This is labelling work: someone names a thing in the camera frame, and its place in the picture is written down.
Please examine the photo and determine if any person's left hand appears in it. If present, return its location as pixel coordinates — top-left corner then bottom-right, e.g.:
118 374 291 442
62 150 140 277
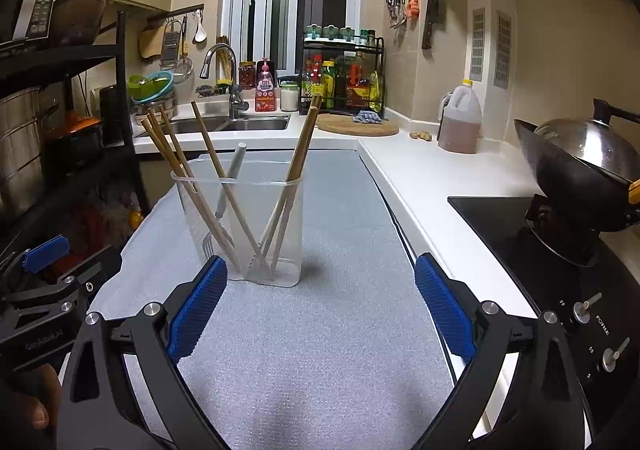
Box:
10 363 64 432

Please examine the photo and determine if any round wooden cutting board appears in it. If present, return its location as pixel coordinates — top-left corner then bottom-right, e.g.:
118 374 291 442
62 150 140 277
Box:
316 112 400 137

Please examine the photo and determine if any stainless steel sink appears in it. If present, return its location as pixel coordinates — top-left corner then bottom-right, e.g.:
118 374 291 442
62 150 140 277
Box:
160 114 291 134

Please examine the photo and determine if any black spice rack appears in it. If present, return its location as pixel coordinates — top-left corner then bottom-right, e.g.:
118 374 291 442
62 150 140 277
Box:
301 36 386 112

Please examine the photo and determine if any black metal shelf rack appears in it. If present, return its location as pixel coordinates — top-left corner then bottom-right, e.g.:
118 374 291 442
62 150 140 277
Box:
0 12 152 232

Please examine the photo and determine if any stack of steel bowls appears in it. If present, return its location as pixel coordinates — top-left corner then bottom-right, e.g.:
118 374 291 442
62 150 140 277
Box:
132 97 176 124

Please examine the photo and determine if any stainless steel stockpot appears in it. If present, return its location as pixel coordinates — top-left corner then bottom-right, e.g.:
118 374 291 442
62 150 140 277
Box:
0 87 47 217

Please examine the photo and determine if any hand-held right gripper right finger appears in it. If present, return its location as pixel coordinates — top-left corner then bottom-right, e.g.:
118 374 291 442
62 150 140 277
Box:
414 252 588 450

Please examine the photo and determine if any grey table mat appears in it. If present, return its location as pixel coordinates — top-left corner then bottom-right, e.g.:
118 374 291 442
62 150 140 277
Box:
90 147 501 450

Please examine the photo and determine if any orange and black pot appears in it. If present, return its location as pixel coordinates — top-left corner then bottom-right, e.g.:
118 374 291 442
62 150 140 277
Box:
47 112 104 167

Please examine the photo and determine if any chrome faucet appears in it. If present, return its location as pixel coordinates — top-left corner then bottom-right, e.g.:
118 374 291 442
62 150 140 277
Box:
200 43 250 120

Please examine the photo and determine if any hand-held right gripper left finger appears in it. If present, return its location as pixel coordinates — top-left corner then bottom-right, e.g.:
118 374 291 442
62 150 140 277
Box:
56 255 230 450

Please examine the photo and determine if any hanging wooden cutting board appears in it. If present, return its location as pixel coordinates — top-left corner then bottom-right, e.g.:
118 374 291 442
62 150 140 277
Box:
138 25 166 62

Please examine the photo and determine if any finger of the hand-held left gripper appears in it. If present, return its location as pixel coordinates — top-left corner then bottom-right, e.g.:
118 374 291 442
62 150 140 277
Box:
0 234 72 281
5 257 104 317

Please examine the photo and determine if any red plastic bag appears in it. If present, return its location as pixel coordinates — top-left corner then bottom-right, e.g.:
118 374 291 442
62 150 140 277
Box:
75 200 132 252

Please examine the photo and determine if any cooking oil jug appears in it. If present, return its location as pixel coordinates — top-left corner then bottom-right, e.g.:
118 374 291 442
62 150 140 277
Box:
437 79 484 155

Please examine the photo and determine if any grey wall vent panel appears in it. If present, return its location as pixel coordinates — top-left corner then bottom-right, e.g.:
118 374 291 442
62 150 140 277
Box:
494 10 514 91
470 7 487 84

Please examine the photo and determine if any group of sauce bottles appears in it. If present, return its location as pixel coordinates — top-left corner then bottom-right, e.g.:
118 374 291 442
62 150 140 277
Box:
302 52 381 110

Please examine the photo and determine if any black wok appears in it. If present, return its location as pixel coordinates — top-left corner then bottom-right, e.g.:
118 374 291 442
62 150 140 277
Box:
514 119 640 234

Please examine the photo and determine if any metal grater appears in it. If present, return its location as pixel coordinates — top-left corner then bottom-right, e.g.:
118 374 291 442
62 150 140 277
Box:
160 22 181 69

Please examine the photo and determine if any dark brown bowl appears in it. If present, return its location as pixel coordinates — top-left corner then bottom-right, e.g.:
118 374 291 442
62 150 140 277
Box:
50 0 109 49

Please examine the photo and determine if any bunch of wooden chopsticks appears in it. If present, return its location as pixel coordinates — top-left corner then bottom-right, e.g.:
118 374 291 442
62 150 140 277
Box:
140 94 325 281

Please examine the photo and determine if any black gas cooktop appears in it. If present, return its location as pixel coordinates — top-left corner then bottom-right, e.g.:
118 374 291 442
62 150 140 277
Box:
447 195 640 450

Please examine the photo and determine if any black cylindrical canister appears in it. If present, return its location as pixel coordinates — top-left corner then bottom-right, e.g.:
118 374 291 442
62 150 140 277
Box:
100 85 127 147

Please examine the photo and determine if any black wall rail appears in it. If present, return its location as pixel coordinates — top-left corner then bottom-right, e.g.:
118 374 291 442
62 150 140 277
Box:
147 4 206 24

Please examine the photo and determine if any row of small spice jars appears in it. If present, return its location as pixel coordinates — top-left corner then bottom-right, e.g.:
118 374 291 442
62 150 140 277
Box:
306 24 376 44

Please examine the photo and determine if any hanging cleaver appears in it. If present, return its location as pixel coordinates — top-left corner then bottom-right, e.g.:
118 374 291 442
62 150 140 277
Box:
421 0 441 51

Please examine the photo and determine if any clear plastic utensil container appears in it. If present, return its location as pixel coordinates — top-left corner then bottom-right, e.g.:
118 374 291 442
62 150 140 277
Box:
171 170 307 287

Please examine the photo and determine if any white-handled metal fork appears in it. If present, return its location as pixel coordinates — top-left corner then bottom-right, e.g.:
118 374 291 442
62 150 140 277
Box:
202 142 248 261

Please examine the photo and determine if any white ladle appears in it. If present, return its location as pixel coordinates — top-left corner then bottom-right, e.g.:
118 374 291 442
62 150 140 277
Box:
192 10 209 44

